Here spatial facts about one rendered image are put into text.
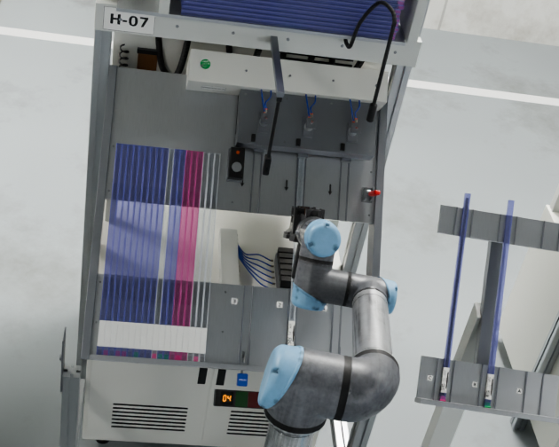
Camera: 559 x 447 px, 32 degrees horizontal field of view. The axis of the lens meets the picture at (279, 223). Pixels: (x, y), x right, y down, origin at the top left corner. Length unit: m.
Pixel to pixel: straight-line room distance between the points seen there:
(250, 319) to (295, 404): 0.66
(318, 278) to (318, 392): 0.42
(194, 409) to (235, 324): 0.61
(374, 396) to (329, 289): 0.40
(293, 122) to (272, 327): 0.50
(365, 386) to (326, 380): 0.07
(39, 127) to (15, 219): 0.67
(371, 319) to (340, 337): 0.46
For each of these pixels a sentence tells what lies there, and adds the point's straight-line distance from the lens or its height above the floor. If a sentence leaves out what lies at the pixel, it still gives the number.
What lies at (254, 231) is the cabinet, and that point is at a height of 0.62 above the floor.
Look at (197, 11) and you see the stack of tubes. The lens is 2.33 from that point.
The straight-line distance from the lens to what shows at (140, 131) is 2.44.
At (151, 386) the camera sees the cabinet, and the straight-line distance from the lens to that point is 2.87.
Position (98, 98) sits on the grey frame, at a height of 1.10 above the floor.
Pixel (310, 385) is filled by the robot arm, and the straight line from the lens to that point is 1.73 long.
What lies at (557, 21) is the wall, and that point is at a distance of 6.13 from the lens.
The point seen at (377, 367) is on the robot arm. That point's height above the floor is 1.18.
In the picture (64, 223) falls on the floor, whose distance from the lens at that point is 3.90.
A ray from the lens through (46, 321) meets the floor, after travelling 3.48.
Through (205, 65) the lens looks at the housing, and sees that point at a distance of 2.41.
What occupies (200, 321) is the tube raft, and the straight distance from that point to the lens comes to 2.36.
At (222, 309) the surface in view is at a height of 0.81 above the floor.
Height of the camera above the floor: 2.39
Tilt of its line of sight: 36 degrees down
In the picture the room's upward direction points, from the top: 11 degrees clockwise
